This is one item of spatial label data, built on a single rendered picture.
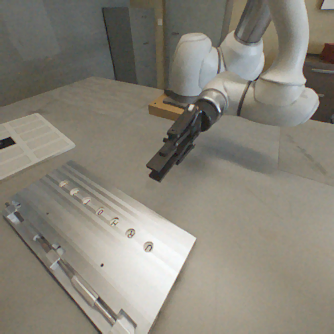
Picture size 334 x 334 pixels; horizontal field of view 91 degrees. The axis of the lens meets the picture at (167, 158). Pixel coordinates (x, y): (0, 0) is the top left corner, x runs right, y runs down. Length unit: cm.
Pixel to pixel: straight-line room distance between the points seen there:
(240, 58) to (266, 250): 65
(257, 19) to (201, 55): 20
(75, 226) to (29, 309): 14
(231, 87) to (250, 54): 29
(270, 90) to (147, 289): 49
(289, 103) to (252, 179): 23
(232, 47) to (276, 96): 35
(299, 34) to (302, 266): 48
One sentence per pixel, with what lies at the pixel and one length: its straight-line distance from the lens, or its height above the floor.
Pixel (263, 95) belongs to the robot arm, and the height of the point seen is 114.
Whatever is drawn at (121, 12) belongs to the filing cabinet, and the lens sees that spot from 304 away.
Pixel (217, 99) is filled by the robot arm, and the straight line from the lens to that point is 47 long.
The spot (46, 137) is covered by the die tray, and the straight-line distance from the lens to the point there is 83.
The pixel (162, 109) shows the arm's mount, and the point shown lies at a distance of 81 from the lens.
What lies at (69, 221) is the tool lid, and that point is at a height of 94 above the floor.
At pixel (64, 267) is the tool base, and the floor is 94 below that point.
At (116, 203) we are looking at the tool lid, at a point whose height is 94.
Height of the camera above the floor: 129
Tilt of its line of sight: 42 degrees down
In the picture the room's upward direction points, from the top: straight up
